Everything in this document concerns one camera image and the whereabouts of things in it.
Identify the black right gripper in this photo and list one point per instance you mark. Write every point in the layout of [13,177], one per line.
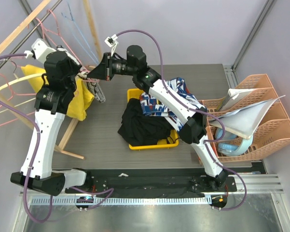
[103,71]

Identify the newspaper print trousers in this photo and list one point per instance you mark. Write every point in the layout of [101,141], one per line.
[92,85]

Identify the yellow garment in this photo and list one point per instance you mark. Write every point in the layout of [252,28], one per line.
[81,101]

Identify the blue white patterned garment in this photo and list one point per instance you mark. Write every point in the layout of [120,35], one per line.
[170,99]

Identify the black trousers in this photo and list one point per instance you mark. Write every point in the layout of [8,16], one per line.
[138,129]

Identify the pink wire hanger with newsprint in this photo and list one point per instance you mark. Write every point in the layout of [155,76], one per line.
[71,51]

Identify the cream plastic hanger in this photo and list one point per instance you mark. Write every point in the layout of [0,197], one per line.
[32,75]

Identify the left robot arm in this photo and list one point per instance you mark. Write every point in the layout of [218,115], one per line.
[51,104]

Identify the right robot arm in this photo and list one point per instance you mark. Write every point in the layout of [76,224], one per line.
[192,117]

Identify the yellow plastic tray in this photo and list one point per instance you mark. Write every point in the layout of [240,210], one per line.
[170,142]

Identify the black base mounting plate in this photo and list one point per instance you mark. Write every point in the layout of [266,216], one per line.
[153,183]

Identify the white papers in rack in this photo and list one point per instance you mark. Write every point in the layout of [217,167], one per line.
[244,122]

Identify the light blue headphones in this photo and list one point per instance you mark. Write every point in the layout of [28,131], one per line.
[232,150]

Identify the peach file rack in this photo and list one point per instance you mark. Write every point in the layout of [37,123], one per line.
[273,132]

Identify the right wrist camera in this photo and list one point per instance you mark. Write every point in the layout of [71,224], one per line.
[112,43]

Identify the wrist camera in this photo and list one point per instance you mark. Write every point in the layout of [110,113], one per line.
[112,43]
[39,51]

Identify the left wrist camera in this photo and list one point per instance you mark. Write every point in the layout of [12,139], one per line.
[39,51]

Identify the wooden clothes rack frame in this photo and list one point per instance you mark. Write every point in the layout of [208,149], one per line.
[73,123]

